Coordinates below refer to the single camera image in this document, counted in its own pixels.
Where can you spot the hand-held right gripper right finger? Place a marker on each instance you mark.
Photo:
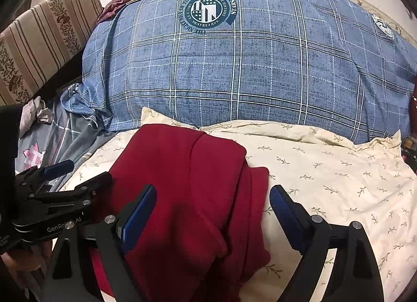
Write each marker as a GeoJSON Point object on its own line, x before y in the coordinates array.
{"type": "Point", "coordinates": [288, 220]}

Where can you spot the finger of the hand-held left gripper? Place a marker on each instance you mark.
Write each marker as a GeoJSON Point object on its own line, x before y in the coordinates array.
{"type": "Point", "coordinates": [88, 188]}
{"type": "Point", "coordinates": [58, 167]}

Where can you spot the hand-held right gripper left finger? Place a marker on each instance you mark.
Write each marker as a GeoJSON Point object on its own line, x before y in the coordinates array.
{"type": "Point", "coordinates": [138, 220]}

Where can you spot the red garment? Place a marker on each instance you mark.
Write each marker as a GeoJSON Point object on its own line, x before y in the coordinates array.
{"type": "Point", "coordinates": [195, 175]}

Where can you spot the grey plaid garment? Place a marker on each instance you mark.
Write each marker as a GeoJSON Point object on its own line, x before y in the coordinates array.
{"type": "Point", "coordinates": [65, 132]}

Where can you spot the pink white cloth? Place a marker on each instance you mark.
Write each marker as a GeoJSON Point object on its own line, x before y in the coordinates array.
{"type": "Point", "coordinates": [35, 111]}

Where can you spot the cream leaf-print cloth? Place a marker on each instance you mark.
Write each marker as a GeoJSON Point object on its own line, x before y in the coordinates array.
{"type": "Point", "coordinates": [325, 165]}

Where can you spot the striped floral cushion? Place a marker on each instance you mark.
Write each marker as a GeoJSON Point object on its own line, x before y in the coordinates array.
{"type": "Point", "coordinates": [42, 34]}

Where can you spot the dark patterned object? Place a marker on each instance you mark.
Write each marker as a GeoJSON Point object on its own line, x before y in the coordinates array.
{"type": "Point", "coordinates": [414, 109]}

